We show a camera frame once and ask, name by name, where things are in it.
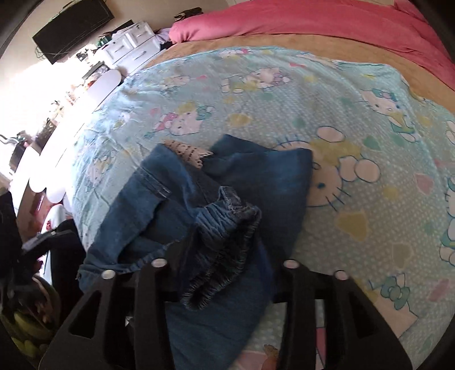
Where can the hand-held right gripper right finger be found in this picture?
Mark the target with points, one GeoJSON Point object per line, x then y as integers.
{"type": "Point", "coordinates": [302, 302]}

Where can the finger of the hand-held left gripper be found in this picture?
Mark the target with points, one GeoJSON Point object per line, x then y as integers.
{"type": "Point", "coordinates": [48, 242]}

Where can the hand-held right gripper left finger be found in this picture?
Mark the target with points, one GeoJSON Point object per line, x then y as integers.
{"type": "Point", "coordinates": [153, 302]}

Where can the person's left forearm green sleeve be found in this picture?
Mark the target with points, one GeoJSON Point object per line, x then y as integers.
{"type": "Point", "coordinates": [25, 331]}

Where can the cartoon cat printed blanket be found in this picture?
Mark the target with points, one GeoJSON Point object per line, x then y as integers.
{"type": "Point", "coordinates": [373, 149]}

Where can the white drawer cabinet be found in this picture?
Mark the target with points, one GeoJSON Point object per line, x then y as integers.
{"type": "Point", "coordinates": [131, 44]}

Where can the black flat screen television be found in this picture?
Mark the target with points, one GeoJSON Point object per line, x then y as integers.
{"type": "Point", "coordinates": [73, 28]}

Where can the light purple cloth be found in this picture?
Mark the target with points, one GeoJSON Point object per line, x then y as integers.
{"type": "Point", "coordinates": [166, 36]}

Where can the tan bed sheet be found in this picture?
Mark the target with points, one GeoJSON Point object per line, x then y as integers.
{"type": "Point", "coordinates": [284, 42]}

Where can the small black object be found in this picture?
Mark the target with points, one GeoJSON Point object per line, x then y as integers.
{"type": "Point", "coordinates": [188, 13]}

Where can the pink duvet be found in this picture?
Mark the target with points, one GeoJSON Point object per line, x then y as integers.
{"type": "Point", "coordinates": [320, 17]}

